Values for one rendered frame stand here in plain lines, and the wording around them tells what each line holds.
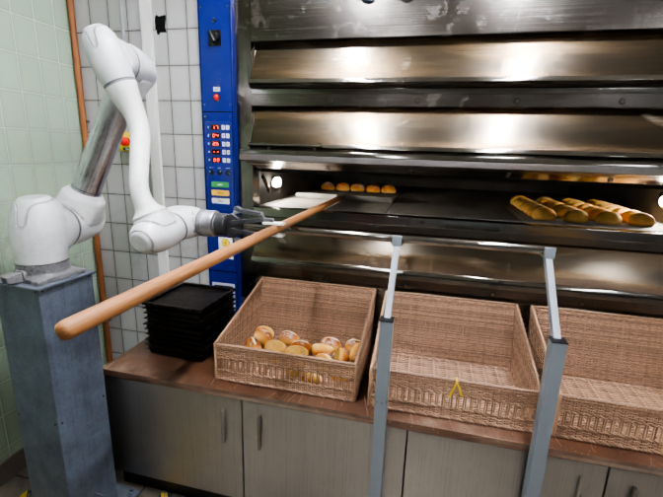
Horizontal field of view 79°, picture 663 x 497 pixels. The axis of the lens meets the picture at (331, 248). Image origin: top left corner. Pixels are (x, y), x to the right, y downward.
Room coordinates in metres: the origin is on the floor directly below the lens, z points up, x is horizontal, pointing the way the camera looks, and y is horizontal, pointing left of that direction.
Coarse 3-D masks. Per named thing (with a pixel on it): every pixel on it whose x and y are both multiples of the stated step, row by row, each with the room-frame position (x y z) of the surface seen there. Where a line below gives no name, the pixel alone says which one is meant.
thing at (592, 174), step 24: (264, 168) 1.91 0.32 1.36; (288, 168) 1.86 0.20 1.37; (312, 168) 1.80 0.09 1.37; (336, 168) 1.75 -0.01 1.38; (360, 168) 1.71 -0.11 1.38; (384, 168) 1.66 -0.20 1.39; (408, 168) 1.62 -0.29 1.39; (432, 168) 1.58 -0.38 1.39; (456, 168) 1.54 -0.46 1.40; (480, 168) 1.52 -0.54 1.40; (504, 168) 1.50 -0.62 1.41; (528, 168) 1.48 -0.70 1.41; (552, 168) 1.46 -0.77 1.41; (576, 168) 1.45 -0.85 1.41; (600, 168) 1.43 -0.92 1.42; (624, 168) 1.41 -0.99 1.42; (648, 168) 1.40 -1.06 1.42
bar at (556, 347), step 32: (256, 224) 1.48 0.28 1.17; (544, 256) 1.24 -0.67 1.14; (384, 320) 1.14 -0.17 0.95; (384, 352) 1.14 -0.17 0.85; (384, 384) 1.14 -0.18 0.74; (544, 384) 1.04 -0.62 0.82; (384, 416) 1.13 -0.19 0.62; (544, 416) 1.03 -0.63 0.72; (384, 448) 1.15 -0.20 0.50; (544, 448) 1.03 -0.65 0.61
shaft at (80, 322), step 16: (320, 208) 1.76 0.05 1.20; (288, 224) 1.37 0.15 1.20; (240, 240) 1.05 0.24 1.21; (256, 240) 1.11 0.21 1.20; (208, 256) 0.88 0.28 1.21; (224, 256) 0.93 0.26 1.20; (176, 272) 0.76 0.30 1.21; (192, 272) 0.80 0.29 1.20; (144, 288) 0.67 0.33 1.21; (160, 288) 0.70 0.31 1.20; (112, 304) 0.60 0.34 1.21; (128, 304) 0.62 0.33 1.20; (64, 320) 0.52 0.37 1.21; (80, 320) 0.53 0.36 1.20; (96, 320) 0.56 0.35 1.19; (64, 336) 0.51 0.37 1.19
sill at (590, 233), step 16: (256, 208) 1.88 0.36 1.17; (272, 208) 1.86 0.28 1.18; (288, 208) 1.87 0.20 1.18; (304, 208) 1.88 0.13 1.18; (384, 224) 1.74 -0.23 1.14; (400, 224) 1.73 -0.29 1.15; (416, 224) 1.71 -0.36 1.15; (432, 224) 1.69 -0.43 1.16; (448, 224) 1.68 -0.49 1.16; (464, 224) 1.67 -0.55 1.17; (480, 224) 1.65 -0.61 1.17; (496, 224) 1.64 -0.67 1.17; (512, 224) 1.62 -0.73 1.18; (528, 224) 1.63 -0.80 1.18; (544, 224) 1.64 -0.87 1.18; (608, 240) 1.54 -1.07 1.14; (624, 240) 1.53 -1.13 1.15; (640, 240) 1.52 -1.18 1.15; (656, 240) 1.51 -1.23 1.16
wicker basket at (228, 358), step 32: (256, 288) 1.75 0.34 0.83; (288, 288) 1.80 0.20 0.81; (320, 288) 1.77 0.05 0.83; (352, 288) 1.74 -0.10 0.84; (256, 320) 1.74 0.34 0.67; (288, 320) 1.76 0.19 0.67; (320, 320) 1.73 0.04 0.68; (352, 320) 1.69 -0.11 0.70; (224, 352) 1.38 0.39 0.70; (256, 352) 1.35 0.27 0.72; (256, 384) 1.35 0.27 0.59; (288, 384) 1.32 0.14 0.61; (320, 384) 1.37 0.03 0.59
